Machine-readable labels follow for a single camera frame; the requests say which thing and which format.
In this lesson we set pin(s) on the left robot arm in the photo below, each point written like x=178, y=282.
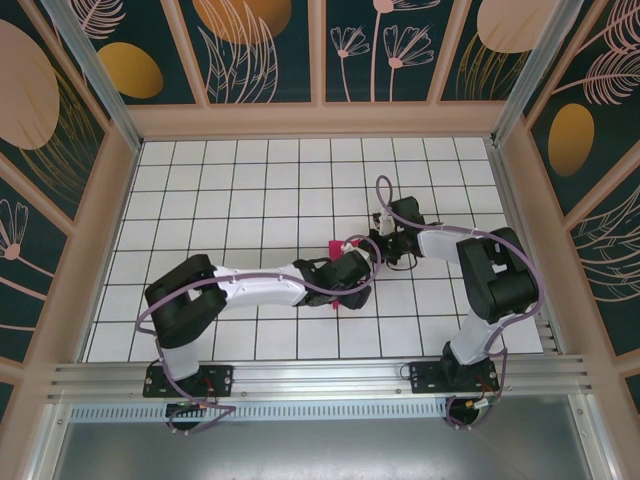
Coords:
x=250, y=290

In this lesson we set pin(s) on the pink paper sheet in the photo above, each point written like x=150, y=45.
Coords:
x=336, y=246

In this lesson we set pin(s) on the aluminium frame post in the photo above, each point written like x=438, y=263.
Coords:
x=530, y=75
x=100, y=80

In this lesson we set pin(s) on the aluminium side rail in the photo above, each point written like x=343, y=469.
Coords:
x=510, y=210

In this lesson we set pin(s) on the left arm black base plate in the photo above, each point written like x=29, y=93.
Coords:
x=220, y=380

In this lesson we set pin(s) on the aluminium mounting rail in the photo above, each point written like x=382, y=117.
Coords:
x=320, y=375

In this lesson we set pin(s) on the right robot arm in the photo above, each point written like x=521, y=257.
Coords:
x=500, y=280

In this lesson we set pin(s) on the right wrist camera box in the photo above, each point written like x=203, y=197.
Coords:
x=384, y=222

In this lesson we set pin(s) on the grey metal sheet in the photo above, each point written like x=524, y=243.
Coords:
x=320, y=450

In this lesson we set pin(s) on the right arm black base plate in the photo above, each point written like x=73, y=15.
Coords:
x=425, y=377

